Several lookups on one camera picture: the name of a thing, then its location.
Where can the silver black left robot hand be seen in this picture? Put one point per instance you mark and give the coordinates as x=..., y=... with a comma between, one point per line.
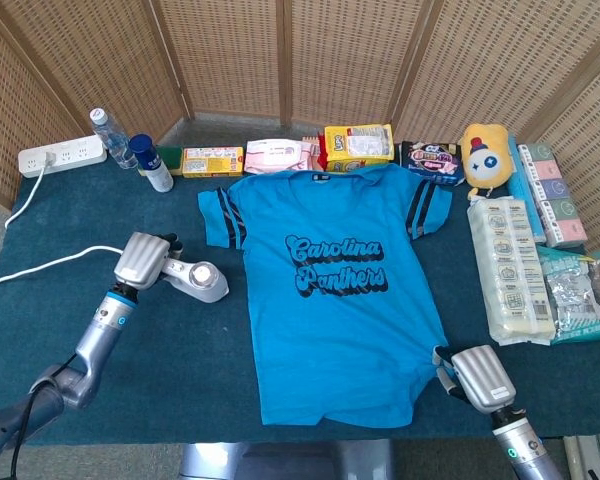
x=140, y=260

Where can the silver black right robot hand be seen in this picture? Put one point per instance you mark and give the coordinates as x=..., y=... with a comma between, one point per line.
x=482, y=377

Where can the white handheld garment steamer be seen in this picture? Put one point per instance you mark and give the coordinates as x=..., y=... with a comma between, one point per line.
x=205, y=285

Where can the blue Carolina Panthers t-shirt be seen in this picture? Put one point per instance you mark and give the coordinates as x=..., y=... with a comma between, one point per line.
x=350, y=350

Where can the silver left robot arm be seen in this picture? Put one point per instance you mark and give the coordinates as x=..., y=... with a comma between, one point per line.
x=70, y=370

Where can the white bottle with blue cap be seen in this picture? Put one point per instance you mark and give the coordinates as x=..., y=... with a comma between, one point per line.
x=155, y=167

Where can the green yellow sponge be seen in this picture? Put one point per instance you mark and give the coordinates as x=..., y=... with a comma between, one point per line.
x=172, y=156

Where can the cream white tissue pack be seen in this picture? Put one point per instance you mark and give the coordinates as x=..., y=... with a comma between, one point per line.
x=510, y=270

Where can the dark teal table cloth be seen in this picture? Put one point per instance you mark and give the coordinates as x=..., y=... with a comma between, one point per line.
x=180, y=370

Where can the yellow rectangular box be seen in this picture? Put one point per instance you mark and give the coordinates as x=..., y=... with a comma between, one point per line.
x=212, y=161

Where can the teal bag of silver sachets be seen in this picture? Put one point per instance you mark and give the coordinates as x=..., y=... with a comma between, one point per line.
x=577, y=300

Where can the clear plastic water bottle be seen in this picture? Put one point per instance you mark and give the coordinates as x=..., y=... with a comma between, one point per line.
x=115, y=140

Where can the white power strip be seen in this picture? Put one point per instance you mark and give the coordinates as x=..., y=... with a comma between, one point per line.
x=70, y=154

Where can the white green floor object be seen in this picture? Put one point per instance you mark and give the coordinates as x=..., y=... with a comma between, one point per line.
x=590, y=457

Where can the pink wet wipes pack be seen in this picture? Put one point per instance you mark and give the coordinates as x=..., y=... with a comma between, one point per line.
x=277, y=156

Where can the light blue long pack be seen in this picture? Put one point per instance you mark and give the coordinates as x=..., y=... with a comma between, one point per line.
x=522, y=195

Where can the multicolour pocket tissue pack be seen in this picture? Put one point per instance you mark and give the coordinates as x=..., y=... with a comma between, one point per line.
x=555, y=200

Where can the red packet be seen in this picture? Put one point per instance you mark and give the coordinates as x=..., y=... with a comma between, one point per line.
x=321, y=155

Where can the grey robot torso base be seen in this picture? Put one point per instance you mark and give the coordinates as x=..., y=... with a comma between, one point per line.
x=285, y=460

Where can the yellow plush toy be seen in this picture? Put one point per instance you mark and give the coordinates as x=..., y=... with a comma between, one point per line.
x=485, y=160

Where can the dark sanitary pad pack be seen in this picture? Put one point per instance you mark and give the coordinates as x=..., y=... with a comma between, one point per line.
x=432, y=162

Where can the wicker folding screen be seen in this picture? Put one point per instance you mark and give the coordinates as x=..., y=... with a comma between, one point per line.
x=230, y=55

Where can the yellow snack pack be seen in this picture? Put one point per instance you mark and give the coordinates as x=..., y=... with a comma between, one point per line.
x=360, y=145

